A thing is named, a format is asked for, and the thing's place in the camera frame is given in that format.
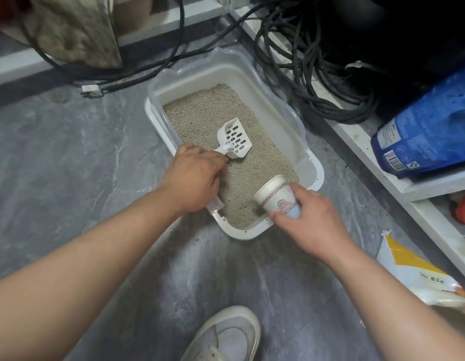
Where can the person's left hand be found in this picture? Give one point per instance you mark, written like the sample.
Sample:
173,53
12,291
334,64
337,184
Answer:
191,176

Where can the person's right hand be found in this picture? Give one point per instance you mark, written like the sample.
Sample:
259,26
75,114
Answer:
317,225

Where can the person's left fingers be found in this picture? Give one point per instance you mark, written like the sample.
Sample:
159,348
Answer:
218,167

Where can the person's right thumb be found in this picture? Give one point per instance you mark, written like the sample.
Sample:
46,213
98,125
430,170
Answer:
287,219

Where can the white printed paper cup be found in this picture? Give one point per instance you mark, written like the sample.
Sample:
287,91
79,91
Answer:
273,195

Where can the white slotted litter scoop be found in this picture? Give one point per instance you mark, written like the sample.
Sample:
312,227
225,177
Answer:
235,139

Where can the person's right forearm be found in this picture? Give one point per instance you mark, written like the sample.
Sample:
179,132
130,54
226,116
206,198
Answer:
398,304

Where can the person's left forearm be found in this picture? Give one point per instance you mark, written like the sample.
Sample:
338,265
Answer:
78,274

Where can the beige cat litter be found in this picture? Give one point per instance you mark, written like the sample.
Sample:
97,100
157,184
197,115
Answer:
202,112

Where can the white plastic litter box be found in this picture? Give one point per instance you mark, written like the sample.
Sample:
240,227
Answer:
232,78

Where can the person's white shoe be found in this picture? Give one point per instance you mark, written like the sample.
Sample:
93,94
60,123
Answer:
227,338

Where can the white and yellow bag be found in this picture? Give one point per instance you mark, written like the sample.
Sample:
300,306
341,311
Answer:
409,274

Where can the white shelf unit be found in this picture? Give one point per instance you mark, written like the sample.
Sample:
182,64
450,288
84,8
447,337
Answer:
420,191

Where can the blue plastic bag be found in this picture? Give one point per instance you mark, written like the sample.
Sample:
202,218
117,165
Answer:
424,135

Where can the red object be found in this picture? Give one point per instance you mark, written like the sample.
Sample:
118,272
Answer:
464,208

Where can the camouflage fabric bag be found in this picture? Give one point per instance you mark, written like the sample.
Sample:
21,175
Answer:
74,30

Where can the black bag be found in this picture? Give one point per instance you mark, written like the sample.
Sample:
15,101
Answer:
405,33

